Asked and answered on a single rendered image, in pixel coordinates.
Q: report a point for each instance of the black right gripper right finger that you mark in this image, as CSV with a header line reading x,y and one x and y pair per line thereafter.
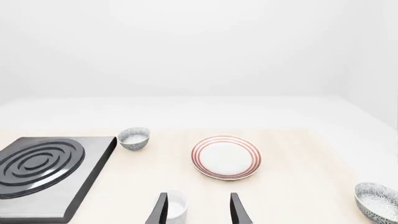
x,y
238,211

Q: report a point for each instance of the white plate with red rings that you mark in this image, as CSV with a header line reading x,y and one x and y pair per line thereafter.
x,y
226,157

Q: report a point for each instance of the flat black stove plate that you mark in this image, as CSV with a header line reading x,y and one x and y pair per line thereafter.
x,y
40,172

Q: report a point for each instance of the patterned black white bowl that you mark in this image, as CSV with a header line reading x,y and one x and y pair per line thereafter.
x,y
377,201
134,138

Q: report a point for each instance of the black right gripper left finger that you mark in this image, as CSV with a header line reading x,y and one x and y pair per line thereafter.
x,y
159,211

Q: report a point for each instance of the small white ramekin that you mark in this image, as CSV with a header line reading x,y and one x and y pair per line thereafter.
x,y
177,205

